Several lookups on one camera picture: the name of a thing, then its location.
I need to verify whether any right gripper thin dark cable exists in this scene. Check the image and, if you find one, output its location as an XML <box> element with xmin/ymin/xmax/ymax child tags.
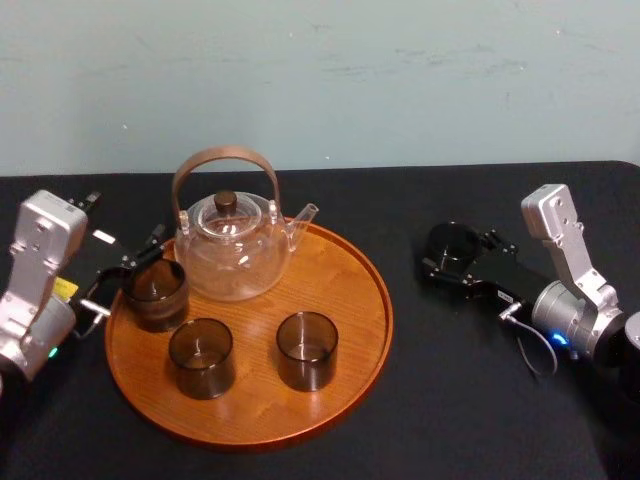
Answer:
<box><xmin>497</xmin><ymin>305</ymin><xmax>559</xmax><ymax>379</ymax></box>

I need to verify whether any smoky glass cup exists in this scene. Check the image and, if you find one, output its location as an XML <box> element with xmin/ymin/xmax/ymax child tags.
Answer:
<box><xmin>424</xmin><ymin>221</ymin><xmax>484</xmax><ymax>277</ymax></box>
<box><xmin>167</xmin><ymin>317</ymin><xmax>235</xmax><ymax>401</ymax></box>
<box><xmin>122</xmin><ymin>259</ymin><xmax>191</xmax><ymax>334</ymax></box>
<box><xmin>275</xmin><ymin>310</ymin><xmax>340</xmax><ymax>393</ymax></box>

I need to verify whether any black table cloth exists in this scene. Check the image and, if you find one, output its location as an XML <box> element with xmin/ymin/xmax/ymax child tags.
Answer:
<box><xmin>0</xmin><ymin>159</ymin><xmax>640</xmax><ymax>480</ymax></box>

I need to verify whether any glass teapot lid, wooden knob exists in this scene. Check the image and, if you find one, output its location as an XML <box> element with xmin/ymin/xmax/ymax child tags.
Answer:
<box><xmin>198</xmin><ymin>190</ymin><xmax>262</xmax><ymax>237</ymax></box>

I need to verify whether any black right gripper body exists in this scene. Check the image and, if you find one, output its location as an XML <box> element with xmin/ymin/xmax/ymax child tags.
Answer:
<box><xmin>464</xmin><ymin>250</ymin><xmax>550</xmax><ymax>315</ymax></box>

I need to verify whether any clear glass teapot, wooden handle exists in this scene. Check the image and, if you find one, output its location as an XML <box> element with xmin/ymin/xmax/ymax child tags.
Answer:
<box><xmin>171</xmin><ymin>144</ymin><xmax>321</xmax><ymax>302</ymax></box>

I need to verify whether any round wooden tray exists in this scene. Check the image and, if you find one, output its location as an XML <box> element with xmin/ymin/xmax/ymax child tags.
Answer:
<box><xmin>103</xmin><ymin>217</ymin><xmax>395</xmax><ymax>454</ymax></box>

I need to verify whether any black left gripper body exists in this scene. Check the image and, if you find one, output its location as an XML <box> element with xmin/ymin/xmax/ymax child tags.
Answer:
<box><xmin>53</xmin><ymin>215</ymin><xmax>132</xmax><ymax>337</ymax></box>

